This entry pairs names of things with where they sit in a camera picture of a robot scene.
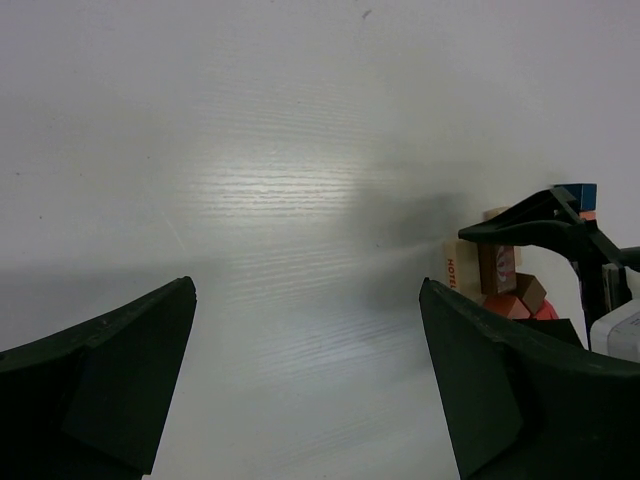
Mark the natural wood hotel block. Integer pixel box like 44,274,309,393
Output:
444,239,483,302

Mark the dark blue cube block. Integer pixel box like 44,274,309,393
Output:
555,183,597,212

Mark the brown printed rectangular block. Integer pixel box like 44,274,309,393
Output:
478,244,517,295

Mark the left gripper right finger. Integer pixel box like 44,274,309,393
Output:
419,279,639,479

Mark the salmon cube block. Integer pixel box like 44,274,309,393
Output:
483,294,531,320

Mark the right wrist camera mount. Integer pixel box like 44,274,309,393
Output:
589,299,640,363

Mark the natural wood long block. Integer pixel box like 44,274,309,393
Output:
483,206,509,221

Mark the orange cube block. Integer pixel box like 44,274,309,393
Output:
579,211,596,221

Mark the brown cube block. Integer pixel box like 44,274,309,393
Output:
513,273,547,316

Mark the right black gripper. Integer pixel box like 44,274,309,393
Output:
458,188,639,334

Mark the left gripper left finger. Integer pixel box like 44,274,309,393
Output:
1,277,196,479

